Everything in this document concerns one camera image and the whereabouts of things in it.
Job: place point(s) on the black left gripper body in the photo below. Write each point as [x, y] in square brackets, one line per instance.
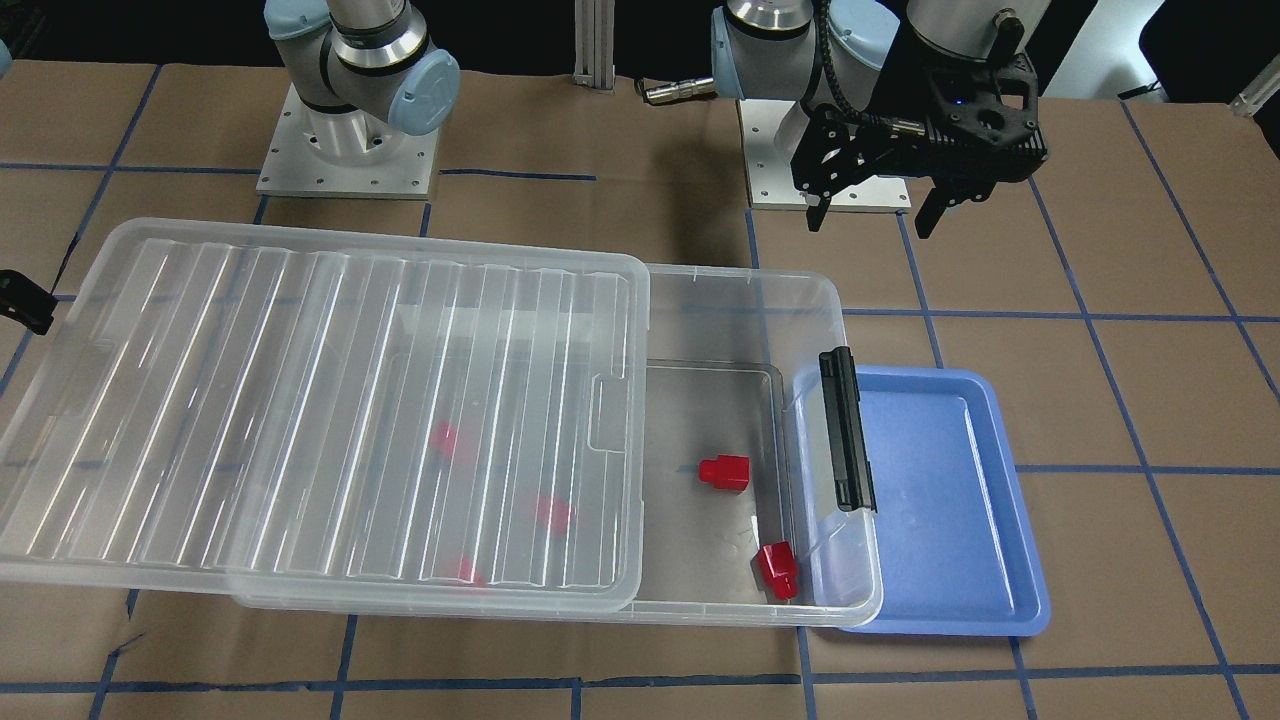
[903, 92]

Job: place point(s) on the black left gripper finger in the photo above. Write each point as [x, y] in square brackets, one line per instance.
[818, 203]
[944, 195]

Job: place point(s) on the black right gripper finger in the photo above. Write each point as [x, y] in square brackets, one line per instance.
[26, 302]

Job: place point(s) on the red block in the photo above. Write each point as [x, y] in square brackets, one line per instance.
[462, 572]
[730, 473]
[450, 442]
[778, 569]
[554, 515]

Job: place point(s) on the clear plastic box lid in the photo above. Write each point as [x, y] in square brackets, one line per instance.
[107, 458]

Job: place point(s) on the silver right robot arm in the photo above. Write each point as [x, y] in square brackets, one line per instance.
[85, 148]

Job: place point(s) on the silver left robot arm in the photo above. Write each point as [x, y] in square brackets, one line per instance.
[771, 50]

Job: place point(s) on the clear plastic storage box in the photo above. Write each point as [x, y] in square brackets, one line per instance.
[720, 540]

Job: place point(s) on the silver cylindrical connector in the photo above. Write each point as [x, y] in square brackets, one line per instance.
[686, 90]

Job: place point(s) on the blue plastic tray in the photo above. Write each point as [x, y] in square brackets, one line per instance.
[957, 550]

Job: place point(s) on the black box latch handle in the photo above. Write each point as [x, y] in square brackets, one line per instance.
[852, 476]

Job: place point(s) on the aluminium frame post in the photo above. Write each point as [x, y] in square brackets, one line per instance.
[593, 42]

